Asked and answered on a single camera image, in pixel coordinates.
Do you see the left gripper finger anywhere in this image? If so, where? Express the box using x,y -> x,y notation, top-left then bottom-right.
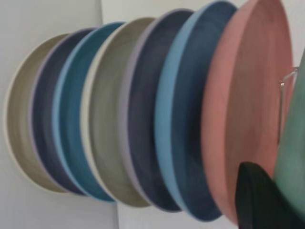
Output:
235,161 -> 305,229

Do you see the green round plate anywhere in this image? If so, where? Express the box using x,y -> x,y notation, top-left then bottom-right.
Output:
273,47 -> 305,215

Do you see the pink round plate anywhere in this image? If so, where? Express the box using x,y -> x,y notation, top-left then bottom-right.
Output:
201,0 -> 294,226

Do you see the navy plate light blue rim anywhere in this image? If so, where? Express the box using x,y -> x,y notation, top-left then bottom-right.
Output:
153,0 -> 239,222

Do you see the dark purple plate lilac rim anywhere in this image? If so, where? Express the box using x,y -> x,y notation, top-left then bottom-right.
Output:
120,8 -> 195,212
28,27 -> 96,196

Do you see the beige round plate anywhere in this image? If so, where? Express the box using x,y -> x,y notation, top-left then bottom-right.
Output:
4,33 -> 72,193
80,17 -> 157,208

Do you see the teal blue round plate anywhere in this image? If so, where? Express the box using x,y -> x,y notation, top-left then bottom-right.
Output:
52,21 -> 126,203

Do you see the metal wire plate rack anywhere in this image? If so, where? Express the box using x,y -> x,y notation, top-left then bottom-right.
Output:
277,66 -> 300,144

